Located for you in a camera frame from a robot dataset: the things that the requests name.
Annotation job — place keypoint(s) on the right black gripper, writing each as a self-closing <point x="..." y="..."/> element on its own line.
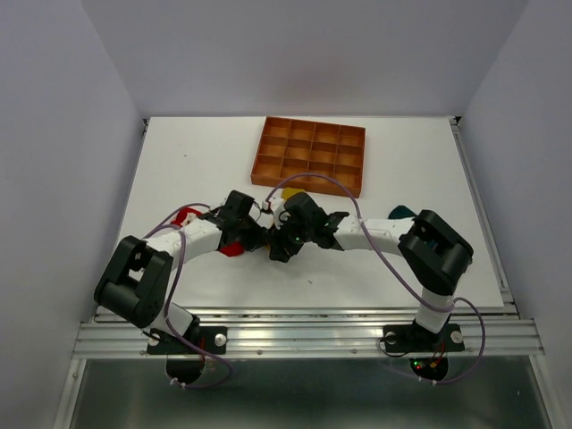
<point x="277" y="241"/>

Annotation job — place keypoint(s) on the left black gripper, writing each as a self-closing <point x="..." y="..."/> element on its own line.
<point x="256" y="239"/>

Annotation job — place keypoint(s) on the yellow bear sock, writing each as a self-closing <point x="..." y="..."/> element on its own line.
<point x="288" y="193"/>

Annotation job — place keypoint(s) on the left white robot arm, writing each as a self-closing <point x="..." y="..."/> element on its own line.
<point x="140" y="279"/>

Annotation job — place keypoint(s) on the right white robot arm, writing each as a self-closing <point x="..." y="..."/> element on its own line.
<point x="436" y="254"/>

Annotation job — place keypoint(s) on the red sock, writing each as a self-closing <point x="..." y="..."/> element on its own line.
<point x="188" y="214"/>

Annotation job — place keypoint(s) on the orange compartment tray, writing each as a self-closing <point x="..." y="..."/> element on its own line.
<point x="312" y="154"/>

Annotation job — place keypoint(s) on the teal sock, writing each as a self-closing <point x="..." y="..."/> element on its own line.
<point x="401" y="212"/>

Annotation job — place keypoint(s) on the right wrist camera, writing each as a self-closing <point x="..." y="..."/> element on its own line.
<point x="274" y="206"/>

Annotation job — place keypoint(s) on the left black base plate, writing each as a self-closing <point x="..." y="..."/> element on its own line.
<point x="211" y="339"/>

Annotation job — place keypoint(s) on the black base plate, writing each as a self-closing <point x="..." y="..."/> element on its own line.
<point x="412" y="338"/>
<point x="211" y="339"/>

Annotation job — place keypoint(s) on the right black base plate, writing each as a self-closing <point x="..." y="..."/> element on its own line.
<point x="412" y="338"/>

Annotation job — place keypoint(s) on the aluminium mounting rail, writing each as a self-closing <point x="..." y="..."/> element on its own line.
<point x="310" y="333"/>

